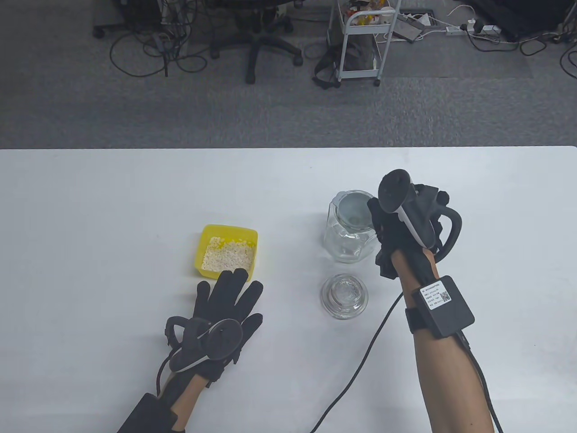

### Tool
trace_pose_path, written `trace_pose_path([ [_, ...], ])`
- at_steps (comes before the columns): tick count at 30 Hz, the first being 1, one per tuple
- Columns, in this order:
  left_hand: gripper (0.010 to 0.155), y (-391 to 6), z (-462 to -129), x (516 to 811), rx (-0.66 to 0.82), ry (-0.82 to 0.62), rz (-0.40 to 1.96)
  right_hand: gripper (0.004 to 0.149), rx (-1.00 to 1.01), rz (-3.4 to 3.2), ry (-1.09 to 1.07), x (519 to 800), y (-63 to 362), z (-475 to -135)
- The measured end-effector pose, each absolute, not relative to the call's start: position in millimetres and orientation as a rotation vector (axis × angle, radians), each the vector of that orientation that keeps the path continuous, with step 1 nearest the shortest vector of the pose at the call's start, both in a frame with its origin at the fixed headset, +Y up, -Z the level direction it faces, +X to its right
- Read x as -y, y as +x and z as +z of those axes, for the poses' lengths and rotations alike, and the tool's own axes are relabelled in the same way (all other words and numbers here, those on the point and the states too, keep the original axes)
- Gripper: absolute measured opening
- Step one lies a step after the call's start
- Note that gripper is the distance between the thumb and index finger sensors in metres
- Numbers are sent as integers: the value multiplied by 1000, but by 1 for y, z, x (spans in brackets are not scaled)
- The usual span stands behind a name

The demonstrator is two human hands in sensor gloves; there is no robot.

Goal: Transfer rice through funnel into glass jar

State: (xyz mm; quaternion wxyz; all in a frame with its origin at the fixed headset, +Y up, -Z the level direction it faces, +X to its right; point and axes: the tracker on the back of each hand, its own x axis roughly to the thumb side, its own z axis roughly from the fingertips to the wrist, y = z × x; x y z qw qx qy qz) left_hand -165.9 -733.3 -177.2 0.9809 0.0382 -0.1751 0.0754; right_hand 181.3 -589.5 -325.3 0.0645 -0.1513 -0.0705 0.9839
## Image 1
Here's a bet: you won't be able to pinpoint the person's right hand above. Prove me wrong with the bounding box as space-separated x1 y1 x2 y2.
366 183 445 289

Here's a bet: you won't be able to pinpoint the person's left hand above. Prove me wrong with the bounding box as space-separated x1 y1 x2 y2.
194 268 264 385

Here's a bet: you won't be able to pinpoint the grey funnel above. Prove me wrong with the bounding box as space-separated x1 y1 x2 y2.
337 190 377 227

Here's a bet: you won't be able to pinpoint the person's left forearm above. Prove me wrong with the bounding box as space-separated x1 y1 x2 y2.
169 373 212 433

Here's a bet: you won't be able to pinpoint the person's right forearm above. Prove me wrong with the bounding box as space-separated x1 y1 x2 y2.
389 250 495 433

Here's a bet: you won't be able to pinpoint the black controller on right glove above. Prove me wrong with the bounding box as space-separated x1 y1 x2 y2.
376 169 463 261

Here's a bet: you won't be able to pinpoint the black controller on glove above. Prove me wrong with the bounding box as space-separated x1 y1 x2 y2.
376 169 463 261
164 316 244 373

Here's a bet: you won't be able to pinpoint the black controller on left glove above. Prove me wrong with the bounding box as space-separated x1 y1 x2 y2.
164 316 244 373

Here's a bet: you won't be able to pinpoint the clear glass jar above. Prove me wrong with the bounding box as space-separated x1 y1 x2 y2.
323 189 380 264

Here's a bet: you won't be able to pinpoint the white grains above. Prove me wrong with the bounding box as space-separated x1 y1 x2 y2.
201 237 256 273

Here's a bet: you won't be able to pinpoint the yellow plastic container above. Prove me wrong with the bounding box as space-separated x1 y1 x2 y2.
192 224 259 279

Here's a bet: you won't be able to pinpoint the clear glass jar lid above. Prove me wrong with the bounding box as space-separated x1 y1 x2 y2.
320 272 369 320

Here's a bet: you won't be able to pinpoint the black bag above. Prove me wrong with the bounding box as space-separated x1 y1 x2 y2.
312 32 380 90

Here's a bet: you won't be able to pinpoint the white rolling cart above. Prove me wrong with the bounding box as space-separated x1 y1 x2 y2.
328 0 403 88

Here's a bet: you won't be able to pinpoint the grey flat device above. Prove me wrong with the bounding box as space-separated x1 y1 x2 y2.
393 13 432 44

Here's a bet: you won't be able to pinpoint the black office chair base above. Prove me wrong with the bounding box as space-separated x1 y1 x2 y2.
210 0 303 85

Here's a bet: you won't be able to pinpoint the white power strip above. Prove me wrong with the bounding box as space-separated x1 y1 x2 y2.
445 18 502 37

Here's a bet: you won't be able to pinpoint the dark bulky object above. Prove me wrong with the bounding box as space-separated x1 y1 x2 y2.
467 0 577 42

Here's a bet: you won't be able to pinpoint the black equipment stand with caster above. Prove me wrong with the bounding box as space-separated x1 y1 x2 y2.
92 0 140 39

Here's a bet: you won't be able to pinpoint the black left glove cable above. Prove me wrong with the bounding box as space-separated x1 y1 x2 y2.
155 352 177 398

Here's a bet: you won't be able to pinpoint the long black cable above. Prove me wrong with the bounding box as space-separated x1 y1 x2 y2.
309 291 405 433

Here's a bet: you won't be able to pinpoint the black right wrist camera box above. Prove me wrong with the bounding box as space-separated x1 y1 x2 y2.
412 275 476 338

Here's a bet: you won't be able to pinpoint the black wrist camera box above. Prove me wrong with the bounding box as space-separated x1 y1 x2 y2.
116 392 179 433
412 275 476 338

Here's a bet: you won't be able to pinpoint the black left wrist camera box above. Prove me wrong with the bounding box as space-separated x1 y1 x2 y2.
116 392 179 433

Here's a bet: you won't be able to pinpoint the black right wrist box cable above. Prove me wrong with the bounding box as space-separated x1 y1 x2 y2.
454 332 504 433

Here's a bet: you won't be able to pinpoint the tangle of black floor cables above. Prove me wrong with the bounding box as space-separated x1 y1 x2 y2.
110 0 210 78

